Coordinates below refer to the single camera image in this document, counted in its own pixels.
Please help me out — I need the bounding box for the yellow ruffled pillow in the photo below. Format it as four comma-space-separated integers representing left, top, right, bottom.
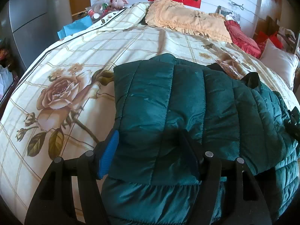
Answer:
145, 0, 232, 43

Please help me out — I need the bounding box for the red heart-shaped cushion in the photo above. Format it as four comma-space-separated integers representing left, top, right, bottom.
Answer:
224, 20, 262, 59

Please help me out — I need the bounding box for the white satin pillow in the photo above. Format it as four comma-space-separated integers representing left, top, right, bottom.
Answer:
259, 39, 299, 90

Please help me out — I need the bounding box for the cream floral bed sheet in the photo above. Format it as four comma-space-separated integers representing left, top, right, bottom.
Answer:
1, 3, 299, 224

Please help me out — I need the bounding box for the grey refrigerator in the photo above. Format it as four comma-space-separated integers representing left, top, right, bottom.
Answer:
1, 0, 72, 75

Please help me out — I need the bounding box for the framed portrait photo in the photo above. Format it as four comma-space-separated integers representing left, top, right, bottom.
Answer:
218, 6, 241, 24

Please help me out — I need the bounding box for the plush toy with red hat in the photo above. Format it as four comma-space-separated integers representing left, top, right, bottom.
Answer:
110, 0, 128, 10

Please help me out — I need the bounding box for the wooden chair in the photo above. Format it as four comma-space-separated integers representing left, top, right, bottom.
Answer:
277, 26, 299, 57

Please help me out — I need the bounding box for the blue paper bag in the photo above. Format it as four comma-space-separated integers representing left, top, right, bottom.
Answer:
57, 16, 93, 40

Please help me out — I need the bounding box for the dark green quilted puffer jacket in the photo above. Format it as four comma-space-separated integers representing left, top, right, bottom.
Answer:
102, 54, 299, 224

